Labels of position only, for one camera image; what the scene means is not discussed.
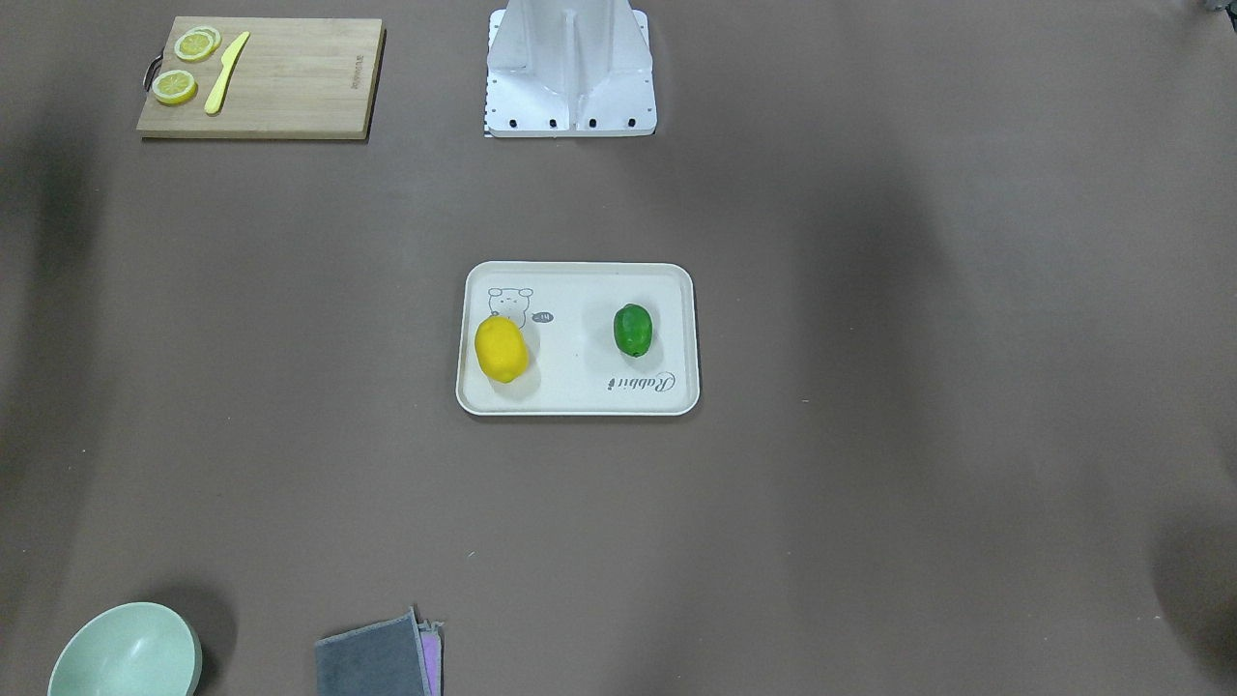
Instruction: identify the mint green bowl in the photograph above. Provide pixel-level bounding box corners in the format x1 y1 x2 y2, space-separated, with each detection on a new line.
46 602 204 695

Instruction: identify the wooden cutting board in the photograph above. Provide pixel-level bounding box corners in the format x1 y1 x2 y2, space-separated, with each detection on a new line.
136 14 386 141

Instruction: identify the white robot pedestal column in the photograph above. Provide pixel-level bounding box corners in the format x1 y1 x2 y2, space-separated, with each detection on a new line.
482 1 658 138

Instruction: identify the yellow lemon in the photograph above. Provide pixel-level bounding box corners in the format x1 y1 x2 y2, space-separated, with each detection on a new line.
474 314 531 384

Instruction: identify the lemon slice near edge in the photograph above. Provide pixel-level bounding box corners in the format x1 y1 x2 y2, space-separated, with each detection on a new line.
148 70 198 106

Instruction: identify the white rabbit tray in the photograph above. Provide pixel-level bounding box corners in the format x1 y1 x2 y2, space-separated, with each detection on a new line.
455 261 700 417

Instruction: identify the grey folded cloth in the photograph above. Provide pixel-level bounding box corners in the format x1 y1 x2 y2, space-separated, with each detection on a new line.
314 608 445 695

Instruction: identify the green lime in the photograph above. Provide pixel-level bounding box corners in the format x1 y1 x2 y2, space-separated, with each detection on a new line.
614 304 654 359

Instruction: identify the yellow plastic knife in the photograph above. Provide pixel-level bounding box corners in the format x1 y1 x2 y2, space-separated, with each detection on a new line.
204 31 251 116

